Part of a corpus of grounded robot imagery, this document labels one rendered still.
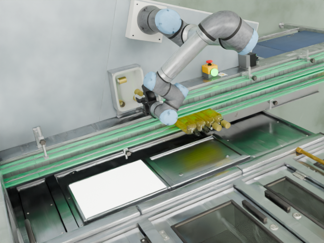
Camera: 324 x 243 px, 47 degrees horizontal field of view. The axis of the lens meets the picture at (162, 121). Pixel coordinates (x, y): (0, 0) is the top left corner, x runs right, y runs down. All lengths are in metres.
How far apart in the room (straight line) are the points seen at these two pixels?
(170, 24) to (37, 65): 0.69
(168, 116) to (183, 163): 0.37
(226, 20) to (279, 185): 0.82
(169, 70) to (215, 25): 0.27
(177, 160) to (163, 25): 0.70
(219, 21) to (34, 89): 1.00
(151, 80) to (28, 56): 0.66
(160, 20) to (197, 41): 0.35
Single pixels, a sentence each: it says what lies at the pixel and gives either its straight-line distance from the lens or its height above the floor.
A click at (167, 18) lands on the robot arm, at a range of 1.87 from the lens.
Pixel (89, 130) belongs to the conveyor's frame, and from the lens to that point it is 2.07.
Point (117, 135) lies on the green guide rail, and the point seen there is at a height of 0.95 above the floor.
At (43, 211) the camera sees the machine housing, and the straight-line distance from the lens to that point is 1.92.
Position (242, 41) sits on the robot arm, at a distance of 1.60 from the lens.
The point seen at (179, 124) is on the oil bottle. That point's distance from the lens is 2.10.
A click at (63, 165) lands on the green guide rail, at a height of 0.95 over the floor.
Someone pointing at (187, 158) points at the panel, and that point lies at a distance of 2.02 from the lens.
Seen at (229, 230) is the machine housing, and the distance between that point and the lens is 1.63.
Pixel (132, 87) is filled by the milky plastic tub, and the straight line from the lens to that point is 2.15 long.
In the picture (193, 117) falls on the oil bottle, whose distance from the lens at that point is 2.11.
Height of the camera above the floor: 2.68
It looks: 56 degrees down
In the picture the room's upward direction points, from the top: 127 degrees clockwise
